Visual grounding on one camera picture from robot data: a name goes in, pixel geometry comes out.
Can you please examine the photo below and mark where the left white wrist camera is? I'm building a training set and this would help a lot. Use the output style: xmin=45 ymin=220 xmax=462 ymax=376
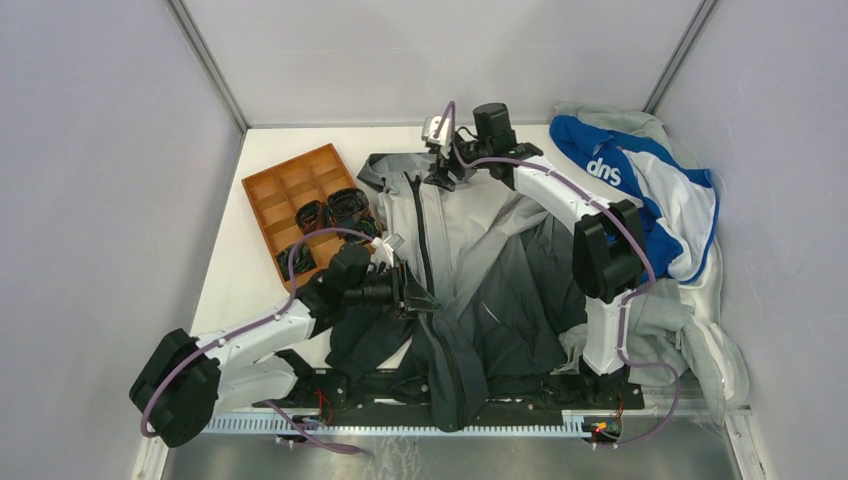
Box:
xmin=369 ymin=233 xmax=404 ymax=268

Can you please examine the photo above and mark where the grey black zip jacket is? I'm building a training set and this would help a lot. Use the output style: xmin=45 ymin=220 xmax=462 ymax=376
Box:
xmin=326 ymin=153 xmax=587 ymax=432

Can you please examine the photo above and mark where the white slotted cable duct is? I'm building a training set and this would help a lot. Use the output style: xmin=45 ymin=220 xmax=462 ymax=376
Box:
xmin=202 ymin=411 xmax=591 ymax=439

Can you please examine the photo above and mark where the blue white jacket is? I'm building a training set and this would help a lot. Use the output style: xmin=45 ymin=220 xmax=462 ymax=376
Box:
xmin=549 ymin=115 xmax=720 ymax=284

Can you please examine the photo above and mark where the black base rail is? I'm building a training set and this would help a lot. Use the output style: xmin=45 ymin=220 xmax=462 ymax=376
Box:
xmin=275 ymin=369 xmax=645 ymax=427

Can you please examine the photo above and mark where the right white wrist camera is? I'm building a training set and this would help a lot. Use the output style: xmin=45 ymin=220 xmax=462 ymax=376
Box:
xmin=421 ymin=115 xmax=454 ymax=156

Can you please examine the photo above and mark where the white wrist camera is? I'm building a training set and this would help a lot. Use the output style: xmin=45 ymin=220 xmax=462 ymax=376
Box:
xmin=421 ymin=115 xmax=454 ymax=156
xmin=369 ymin=233 xmax=404 ymax=268

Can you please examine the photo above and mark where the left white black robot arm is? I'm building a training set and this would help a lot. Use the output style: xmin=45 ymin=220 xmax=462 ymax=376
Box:
xmin=129 ymin=239 xmax=440 ymax=448

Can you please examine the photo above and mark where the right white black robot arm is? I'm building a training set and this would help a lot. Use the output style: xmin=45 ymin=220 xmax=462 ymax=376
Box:
xmin=421 ymin=103 xmax=655 ymax=408

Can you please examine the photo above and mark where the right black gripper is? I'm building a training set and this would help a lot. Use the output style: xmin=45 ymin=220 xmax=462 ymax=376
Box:
xmin=424 ymin=131 xmax=493 ymax=192

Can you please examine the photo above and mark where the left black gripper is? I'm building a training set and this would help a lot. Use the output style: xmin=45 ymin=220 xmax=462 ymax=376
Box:
xmin=343 ymin=258 xmax=442 ymax=321

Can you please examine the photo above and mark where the orange compartment tray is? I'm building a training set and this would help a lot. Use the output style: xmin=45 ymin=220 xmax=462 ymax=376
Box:
xmin=241 ymin=144 xmax=355 ymax=288

